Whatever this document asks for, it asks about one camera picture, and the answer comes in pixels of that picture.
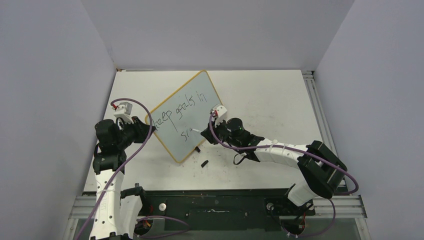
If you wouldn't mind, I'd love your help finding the black marker cap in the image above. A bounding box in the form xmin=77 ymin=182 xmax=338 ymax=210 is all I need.
xmin=201 ymin=160 xmax=209 ymax=168

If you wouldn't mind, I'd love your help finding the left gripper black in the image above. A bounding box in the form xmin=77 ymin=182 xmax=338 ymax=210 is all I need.
xmin=115 ymin=116 xmax=156 ymax=149

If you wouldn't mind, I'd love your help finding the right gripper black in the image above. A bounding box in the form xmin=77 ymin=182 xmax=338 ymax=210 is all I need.
xmin=202 ymin=116 xmax=241 ymax=148

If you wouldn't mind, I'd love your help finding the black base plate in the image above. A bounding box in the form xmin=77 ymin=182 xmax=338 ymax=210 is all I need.
xmin=120 ymin=186 xmax=319 ymax=237

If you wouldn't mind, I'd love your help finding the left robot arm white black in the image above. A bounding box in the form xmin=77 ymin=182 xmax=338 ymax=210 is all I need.
xmin=89 ymin=116 xmax=156 ymax=240

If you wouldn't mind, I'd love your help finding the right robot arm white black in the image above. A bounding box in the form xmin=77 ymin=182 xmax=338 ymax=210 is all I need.
xmin=200 ymin=118 xmax=347 ymax=214

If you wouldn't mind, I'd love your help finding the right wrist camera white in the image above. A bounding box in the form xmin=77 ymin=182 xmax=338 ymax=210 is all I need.
xmin=210 ymin=104 xmax=228 ymax=127

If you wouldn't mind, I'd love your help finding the yellow framed whiteboard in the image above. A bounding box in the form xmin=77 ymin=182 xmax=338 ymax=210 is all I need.
xmin=144 ymin=70 xmax=223 ymax=164

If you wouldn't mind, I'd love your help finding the aluminium frame rail right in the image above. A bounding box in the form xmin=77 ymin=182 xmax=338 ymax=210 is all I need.
xmin=301 ymin=70 xmax=347 ymax=186

